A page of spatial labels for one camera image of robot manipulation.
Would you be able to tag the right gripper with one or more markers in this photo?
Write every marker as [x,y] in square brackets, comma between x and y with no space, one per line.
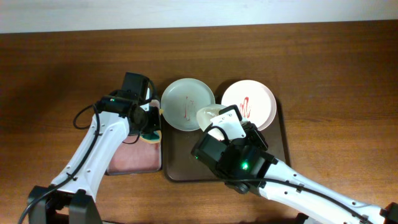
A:
[252,132]

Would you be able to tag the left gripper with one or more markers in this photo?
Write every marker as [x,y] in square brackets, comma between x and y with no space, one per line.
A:
[155,124]

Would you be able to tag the pale green plate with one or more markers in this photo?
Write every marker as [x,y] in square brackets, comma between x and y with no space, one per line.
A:
[181,101]

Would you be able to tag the white plate front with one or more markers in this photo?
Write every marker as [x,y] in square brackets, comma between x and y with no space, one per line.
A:
[204,116]

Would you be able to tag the pink white plate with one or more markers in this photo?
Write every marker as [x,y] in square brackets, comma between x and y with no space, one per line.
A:
[254,100]

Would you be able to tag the green yellow sponge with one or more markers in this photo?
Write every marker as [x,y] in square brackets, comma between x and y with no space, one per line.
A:
[152,133]

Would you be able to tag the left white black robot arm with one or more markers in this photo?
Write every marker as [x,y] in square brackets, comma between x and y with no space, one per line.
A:
[71,195]

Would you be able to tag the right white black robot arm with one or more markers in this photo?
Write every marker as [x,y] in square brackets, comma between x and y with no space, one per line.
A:
[282,184]

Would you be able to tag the large brown serving tray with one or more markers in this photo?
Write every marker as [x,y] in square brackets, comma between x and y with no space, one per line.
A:
[183,157]

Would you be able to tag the small black tray red liquid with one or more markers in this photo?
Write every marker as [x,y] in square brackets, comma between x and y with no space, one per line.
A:
[135,156]

